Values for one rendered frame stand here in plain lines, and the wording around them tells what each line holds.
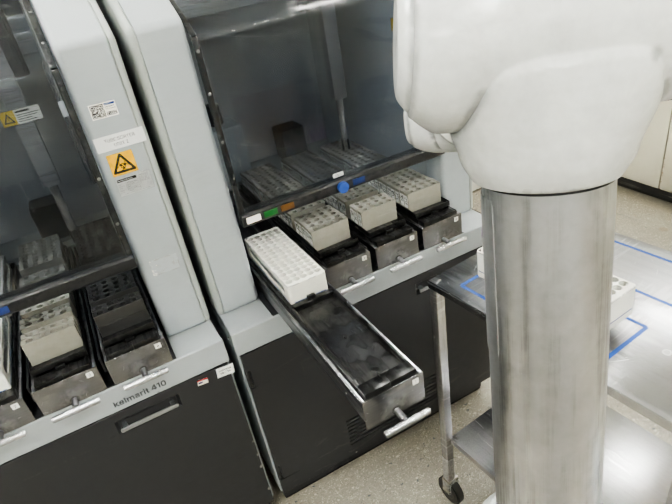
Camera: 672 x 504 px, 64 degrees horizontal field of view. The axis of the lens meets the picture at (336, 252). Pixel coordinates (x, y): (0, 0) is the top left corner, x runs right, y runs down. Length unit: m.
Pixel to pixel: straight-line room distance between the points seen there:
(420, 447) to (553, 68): 1.70
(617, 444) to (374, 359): 0.80
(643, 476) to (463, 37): 1.39
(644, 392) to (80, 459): 1.19
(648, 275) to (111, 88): 1.17
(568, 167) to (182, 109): 0.95
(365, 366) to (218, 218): 0.50
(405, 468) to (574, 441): 1.43
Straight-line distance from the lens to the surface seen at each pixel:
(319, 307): 1.26
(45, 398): 1.35
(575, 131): 0.39
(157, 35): 1.20
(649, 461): 1.67
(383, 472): 1.93
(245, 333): 1.37
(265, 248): 1.42
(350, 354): 1.12
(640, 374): 1.08
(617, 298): 1.07
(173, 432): 1.49
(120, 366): 1.33
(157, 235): 1.29
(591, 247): 0.44
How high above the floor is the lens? 1.55
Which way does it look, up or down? 31 degrees down
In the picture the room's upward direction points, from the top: 10 degrees counter-clockwise
